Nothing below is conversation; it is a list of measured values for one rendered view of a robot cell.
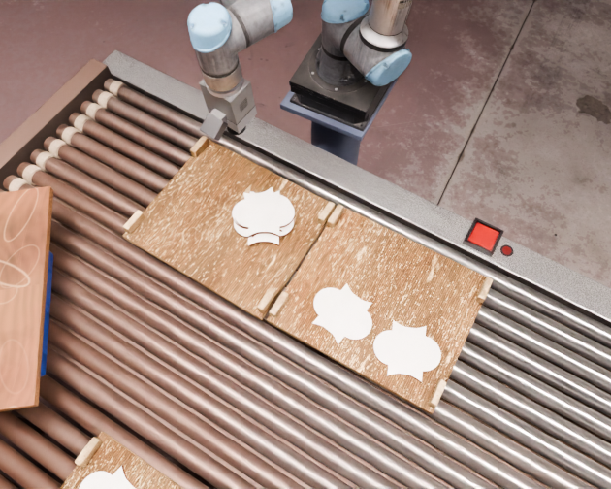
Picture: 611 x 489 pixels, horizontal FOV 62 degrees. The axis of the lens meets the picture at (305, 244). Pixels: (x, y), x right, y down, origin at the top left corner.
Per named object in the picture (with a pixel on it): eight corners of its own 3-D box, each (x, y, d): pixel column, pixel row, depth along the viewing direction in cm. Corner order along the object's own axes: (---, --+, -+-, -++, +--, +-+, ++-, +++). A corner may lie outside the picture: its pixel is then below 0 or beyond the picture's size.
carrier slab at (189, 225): (208, 141, 140) (207, 138, 138) (337, 209, 130) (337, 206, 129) (123, 238, 127) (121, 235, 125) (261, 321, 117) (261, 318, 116)
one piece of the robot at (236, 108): (174, 86, 97) (194, 136, 112) (209, 109, 95) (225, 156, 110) (214, 46, 101) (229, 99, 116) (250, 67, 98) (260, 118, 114)
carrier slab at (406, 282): (338, 208, 131) (339, 204, 129) (491, 282, 121) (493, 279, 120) (267, 321, 117) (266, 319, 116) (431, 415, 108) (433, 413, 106)
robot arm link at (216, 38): (241, 17, 86) (199, 41, 84) (250, 63, 96) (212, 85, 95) (217, -10, 89) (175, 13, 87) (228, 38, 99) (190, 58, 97)
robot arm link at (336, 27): (347, 16, 140) (349, -27, 128) (377, 47, 136) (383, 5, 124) (311, 37, 138) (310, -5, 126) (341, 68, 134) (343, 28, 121)
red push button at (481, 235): (475, 224, 129) (477, 221, 128) (498, 235, 128) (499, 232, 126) (466, 242, 127) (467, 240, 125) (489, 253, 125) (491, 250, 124)
